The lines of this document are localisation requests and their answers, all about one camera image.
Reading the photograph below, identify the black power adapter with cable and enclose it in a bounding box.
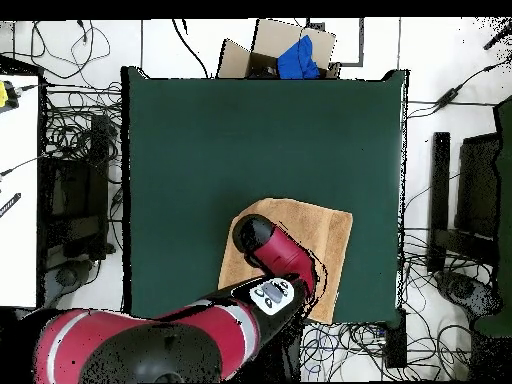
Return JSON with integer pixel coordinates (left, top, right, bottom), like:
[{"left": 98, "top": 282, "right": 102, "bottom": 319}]
[{"left": 406, "top": 55, "right": 512, "bottom": 119}]

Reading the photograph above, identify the black flat bar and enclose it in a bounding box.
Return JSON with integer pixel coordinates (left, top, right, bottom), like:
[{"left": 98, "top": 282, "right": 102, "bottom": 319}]
[{"left": 0, "top": 192, "right": 22, "bottom": 219}]

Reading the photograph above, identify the dark green table cloth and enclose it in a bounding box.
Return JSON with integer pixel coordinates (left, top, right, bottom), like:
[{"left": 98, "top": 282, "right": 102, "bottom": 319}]
[{"left": 120, "top": 65, "right": 410, "bottom": 326}]

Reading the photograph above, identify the brown cardboard box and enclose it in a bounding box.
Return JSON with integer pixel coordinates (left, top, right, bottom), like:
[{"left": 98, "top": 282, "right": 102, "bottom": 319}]
[{"left": 215, "top": 17, "right": 341, "bottom": 80}]

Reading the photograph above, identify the white desk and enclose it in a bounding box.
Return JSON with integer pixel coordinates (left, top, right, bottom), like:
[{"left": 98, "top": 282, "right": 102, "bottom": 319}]
[{"left": 0, "top": 73, "right": 41, "bottom": 309}]

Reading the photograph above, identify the green draped cloth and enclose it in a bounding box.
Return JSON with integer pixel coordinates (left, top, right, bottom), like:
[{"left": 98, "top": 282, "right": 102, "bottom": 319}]
[{"left": 473, "top": 94, "right": 512, "bottom": 339}]

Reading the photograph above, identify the black equipment stand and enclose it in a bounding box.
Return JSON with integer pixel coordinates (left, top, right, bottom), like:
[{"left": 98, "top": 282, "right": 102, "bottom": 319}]
[{"left": 39, "top": 113, "right": 113, "bottom": 261}]

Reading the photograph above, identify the black rod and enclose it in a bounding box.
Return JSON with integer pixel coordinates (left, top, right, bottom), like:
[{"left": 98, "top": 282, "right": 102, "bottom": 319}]
[{"left": 482, "top": 19, "right": 512, "bottom": 51}]

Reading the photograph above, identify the black and blue cable tangle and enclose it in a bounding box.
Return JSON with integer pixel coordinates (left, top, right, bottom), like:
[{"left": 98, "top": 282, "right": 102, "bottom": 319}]
[{"left": 299, "top": 322, "right": 389, "bottom": 382}]

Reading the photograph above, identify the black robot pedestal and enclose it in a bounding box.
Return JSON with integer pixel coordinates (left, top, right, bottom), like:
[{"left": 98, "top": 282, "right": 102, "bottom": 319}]
[{"left": 239, "top": 321, "right": 306, "bottom": 383}]

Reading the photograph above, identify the blue cloth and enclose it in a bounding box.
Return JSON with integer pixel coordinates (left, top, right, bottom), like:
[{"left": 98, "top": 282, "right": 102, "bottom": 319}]
[{"left": 276, "top": 34, "right": 321, "bottom": 80}]

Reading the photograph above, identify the black looped cable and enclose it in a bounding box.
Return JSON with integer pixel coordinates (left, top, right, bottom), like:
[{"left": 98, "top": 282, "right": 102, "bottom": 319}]
[{"left": 11, "top": 19, "right": 112, "bottom": 81}]

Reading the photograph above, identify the yellow and black tool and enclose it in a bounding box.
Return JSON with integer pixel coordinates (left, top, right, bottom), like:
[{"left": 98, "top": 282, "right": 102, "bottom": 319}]
[{"left": 0, "top": 79, "right": 21, "bottom": 114}]

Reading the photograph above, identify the black power strip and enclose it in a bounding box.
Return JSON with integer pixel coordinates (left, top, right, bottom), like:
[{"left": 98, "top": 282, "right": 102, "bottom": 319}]
[{"left": 384, "top": 307, "right": 408, "bottom": 369}]

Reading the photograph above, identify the tan terry towel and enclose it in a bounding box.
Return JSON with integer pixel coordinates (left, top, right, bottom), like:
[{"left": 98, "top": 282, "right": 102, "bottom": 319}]
[{"left": 217, "top": 197, "right": 354, "bottom": 325}]

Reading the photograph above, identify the black long beam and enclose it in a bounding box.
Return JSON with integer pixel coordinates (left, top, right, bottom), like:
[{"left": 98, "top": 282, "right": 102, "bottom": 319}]
[{"left": 426, "top": 131, "right": 452, "bottom": 274}]

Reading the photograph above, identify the black round pedestal foot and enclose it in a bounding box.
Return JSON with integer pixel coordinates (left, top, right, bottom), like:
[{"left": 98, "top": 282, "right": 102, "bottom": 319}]
[
  {"left": 433, "top": 270, "right": 503, "bottom": 319},
  {"left": 53, "top": 259, "right": 95, "bottom": 289}
]

